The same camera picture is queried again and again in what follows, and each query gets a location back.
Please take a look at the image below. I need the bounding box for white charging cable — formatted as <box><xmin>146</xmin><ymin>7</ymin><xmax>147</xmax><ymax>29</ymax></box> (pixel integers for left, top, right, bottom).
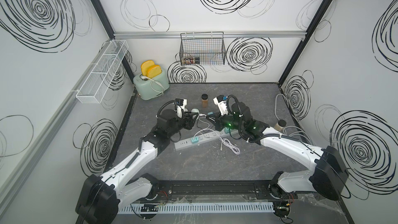
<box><xmin>192</xmin><ymin>127</ymin><xmax>241</xmax><ymax>156</ymax></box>

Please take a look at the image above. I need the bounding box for white power strip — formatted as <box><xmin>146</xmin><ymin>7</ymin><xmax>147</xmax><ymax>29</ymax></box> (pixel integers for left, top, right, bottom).
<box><xmin>174</xmin><ymin>128</ymin><xmax>238</xmax><ymax>151</ymax></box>

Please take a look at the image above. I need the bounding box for brown spice bottle black lid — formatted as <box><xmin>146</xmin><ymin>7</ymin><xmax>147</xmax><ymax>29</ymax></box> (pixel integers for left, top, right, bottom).
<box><xmin>201</xmin><ymin>94</ymin><xmax>208</xmax><ymax>108</ymax></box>

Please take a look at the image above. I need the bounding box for white slotted cable duct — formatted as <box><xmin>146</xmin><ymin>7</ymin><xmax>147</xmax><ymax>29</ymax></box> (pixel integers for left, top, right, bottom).
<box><xmin>118</xmin><ymin>202</ymin><xmax>275</xmax><ymax>215</ymax></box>

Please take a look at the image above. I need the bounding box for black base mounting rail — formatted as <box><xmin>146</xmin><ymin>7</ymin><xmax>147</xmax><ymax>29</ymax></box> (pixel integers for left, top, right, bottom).
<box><xmin>149</xmin><ymin>180</ymin><xmax>298</xmax><ymax>201</ymax></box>

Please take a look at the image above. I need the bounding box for black wire wall basket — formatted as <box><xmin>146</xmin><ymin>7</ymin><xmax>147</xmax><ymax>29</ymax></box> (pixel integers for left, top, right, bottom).
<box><xmin>179</xmin><ymin>32</ymin><xmax>227</xmax><ymax>66</ymax></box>

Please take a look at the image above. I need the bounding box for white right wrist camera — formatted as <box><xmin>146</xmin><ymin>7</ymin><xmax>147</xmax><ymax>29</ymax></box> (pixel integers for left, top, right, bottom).
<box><xmin>213</xmin><ymin>94</ymin><xmax>229</xmax><ymax>116</ymax></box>

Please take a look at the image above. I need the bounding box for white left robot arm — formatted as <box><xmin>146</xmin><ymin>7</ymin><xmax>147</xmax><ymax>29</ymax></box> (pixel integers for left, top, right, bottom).
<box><xmin>75</xmin><ymin>108</ymin><xmax>200</xmax><ymax>224</ymax></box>

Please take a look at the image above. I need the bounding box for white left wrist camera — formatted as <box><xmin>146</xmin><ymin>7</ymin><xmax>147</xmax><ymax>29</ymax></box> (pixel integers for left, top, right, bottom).
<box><xmin>174</xmin><ymin>99</ymin><xmax>187</xmax><ymax>118</ymax></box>

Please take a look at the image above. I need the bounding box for rear yellow toast slice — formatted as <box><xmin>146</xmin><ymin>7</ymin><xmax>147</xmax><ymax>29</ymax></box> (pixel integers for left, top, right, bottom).
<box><xmin>141</xmin><ymin>60</ymin><xmax>155</xmax><ymax>76</ymax></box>

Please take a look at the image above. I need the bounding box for front yellow toast slice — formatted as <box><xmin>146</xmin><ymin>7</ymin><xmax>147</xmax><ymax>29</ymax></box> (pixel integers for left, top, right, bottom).
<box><xmin>146</xmin><ymin>65</ymin><xmax>162</xmax><ymax>78</ymax></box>

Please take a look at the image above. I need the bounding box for clear jar black lid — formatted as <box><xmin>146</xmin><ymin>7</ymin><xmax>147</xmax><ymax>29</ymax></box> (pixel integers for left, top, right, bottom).
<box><xmin>274</xmin><ymin>119</ymin><xmax>287</xmax><ymax>132</ymax></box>

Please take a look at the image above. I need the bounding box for white round earbud case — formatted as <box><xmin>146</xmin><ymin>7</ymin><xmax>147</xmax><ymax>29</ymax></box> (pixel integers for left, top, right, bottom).
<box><xmin>191</xmin><ymin>108</ymin><xmax>200</xmax><ymax>114</ymax></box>

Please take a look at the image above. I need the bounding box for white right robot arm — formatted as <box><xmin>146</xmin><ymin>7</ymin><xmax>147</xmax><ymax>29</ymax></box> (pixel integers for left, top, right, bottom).
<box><xmin>207</xmin><ymin>104</ymin><xmax>349</xmax><ymax>201</ymax></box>

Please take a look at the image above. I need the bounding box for yellow toast slice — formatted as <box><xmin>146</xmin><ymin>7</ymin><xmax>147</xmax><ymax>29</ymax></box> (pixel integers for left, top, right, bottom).
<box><xmin>146</xmin><ymin>65</ymin><xmax>162</xmax><ymax>78</ymax></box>
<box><xmin>141</xmin><ymin>60</ymin><xmax>155</xmax><ymax>76</ymax></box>

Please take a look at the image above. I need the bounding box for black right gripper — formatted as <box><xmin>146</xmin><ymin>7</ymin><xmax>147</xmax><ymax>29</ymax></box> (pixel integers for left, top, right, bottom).
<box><xmin>206</xmin><ymin>110</ymin><xmax>245</xmax><ymax>132</ymax></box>

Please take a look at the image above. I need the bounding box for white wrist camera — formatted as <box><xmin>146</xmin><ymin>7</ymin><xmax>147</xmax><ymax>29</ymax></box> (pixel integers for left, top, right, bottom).
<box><xmin>174</xmin><ymin>99</ymin><xmax>187</xmax><ymax>118</ymax></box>
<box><xmin>213</xmin><ymin>94</ymin><xmax>229</xmax><ymax>116</ymax></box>

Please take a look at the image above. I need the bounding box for white wire wall shelf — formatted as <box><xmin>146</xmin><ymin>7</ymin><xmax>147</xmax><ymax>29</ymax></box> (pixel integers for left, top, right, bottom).
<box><xmin>76</xmin><ymin>39</ymin><xmax>128</xmax><ymax>104</ymax></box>

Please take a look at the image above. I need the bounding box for mint green toaster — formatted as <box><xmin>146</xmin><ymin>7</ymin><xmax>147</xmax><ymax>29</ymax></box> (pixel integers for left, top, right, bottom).
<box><xmin>133</xmin><ymin>71</ymin><xmax>170</xmax><ymax>100</ymax></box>

